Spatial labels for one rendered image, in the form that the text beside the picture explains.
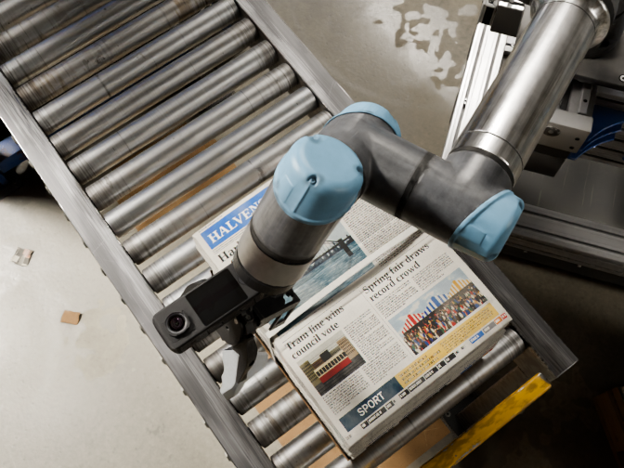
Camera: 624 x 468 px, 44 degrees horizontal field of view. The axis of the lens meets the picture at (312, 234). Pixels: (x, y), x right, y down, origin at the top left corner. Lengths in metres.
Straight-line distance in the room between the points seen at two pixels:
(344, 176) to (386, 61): 1.80
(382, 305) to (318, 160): 0.42
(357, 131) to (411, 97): 1.64
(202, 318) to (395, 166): 0.25
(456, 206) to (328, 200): 0.14
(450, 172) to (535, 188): 1.34
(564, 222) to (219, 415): 1.13
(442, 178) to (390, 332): 0.35
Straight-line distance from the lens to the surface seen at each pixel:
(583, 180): 2.14
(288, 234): 0.71
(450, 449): 1.26
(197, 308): 0.80
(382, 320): 1.06
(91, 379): 2.18
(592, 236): 2.07
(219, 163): 1.42
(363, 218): 1.11
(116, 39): 1.59
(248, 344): 0.84
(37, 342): 2.25
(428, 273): 1.09
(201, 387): 1.29
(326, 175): 0.68
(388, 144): 0.77
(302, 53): 1.51
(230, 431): 1.27
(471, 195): 0.76
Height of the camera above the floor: 2.06
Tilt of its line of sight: 69 degrees down
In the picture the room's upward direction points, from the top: 2 degrees counter-clockwise
